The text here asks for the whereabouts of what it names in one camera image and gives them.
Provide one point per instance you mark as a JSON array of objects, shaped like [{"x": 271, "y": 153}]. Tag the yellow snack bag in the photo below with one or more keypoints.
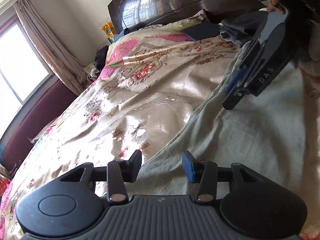
[{"x": 110, "y": 31}]

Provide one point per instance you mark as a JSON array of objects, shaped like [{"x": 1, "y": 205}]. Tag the olive green pants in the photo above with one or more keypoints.
[{"x": 265, "y": 133}]

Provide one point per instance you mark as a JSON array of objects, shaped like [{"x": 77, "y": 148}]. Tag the beige curtain right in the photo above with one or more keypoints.
[{"x": 56, "y": 55}]

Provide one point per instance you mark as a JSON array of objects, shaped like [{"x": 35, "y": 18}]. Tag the red gift bag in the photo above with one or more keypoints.
[{"x": 5, "y": 180}]

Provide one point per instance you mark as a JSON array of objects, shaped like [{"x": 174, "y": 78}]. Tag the dark folded clothes stack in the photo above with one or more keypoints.
[{"x": 241, "y": 29}]

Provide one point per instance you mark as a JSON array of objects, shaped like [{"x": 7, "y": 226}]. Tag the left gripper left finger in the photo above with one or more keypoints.
[{"x": 120, "y": 172}]

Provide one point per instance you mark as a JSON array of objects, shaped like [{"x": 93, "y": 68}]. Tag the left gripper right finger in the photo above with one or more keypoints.
[{"x": 203, "y": 173}]

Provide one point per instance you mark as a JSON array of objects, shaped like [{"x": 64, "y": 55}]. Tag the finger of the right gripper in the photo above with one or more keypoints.
[
  {"x": 238, "y": 76},
  {"x": 234, "y": 97}
]

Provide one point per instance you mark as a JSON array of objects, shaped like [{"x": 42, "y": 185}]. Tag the dark blue folded garment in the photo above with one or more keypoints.
[{"x": 202, "y": 31}]

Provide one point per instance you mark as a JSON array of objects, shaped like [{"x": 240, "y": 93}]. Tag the floral satin bedspread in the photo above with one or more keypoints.
[{"x": 153, "y": 82}]

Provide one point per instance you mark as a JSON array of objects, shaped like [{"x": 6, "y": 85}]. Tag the dark wooden headboard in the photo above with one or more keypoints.
[{"x": 136, "y": 14}]

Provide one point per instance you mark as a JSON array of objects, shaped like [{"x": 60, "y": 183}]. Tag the maroon upholstered bench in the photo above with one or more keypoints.
[{"x": 48, "y": 103}]

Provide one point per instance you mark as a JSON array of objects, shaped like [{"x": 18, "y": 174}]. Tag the black bag by bed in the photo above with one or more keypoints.
[{"x": 100, "y": 58}]

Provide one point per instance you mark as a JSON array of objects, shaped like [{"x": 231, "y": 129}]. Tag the bright window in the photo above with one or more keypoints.
[{"x": 22, "y": 72}]

